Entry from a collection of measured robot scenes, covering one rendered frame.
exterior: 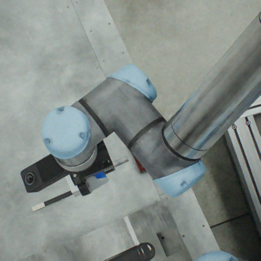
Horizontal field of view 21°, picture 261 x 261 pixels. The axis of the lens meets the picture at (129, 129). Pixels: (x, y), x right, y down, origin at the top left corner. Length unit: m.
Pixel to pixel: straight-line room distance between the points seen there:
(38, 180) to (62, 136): 0.22
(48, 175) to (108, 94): 0.23
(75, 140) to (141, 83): 0.14
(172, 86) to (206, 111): 1.47
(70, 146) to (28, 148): 0.54
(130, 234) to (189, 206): 0.17
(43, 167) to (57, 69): 0.43
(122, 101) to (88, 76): 0.54
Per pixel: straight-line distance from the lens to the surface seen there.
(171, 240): 1.45
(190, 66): 2.46
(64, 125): 1.05
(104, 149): 1.20
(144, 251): 1.43
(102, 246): 1.44
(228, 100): 0.95
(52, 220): 1.54
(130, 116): 1.07
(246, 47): 0.91
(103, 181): 1.34
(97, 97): 1.08
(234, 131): 2.18
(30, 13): 1.69
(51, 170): 1.24
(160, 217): 1.43
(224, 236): 2.33
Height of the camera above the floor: 2.31
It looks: 75 degrees down
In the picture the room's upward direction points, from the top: 11 degrees counter-clockwise
